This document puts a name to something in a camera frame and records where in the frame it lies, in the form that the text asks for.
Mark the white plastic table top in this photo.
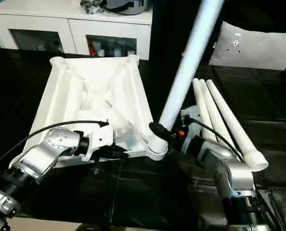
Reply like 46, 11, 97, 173
24, 54, 169, 169

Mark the white plastic table leg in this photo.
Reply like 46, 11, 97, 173
192, 78, 216, 141
205, 79, 269, 173
149, 0, 227, 155
197, 78, 237, 155

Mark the black work mat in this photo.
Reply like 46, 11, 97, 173
0, 47, 286, 231

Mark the black sofa with gold label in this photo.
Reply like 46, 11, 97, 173
150, 0, 286, 71

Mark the grey printed pillow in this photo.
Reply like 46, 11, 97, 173
208, 21, 286, 71

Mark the white cabinet with glass doors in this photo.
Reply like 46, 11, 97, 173
0, 0, 153, 61

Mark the black plastic packet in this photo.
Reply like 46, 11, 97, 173
80, 0, 107, 14

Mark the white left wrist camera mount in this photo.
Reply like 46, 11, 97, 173
81, 125, 116, 162

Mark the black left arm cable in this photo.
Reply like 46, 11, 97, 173
0, 119, 110, 169

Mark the grey bag with black strap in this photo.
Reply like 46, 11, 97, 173
104, 0, 150, 16

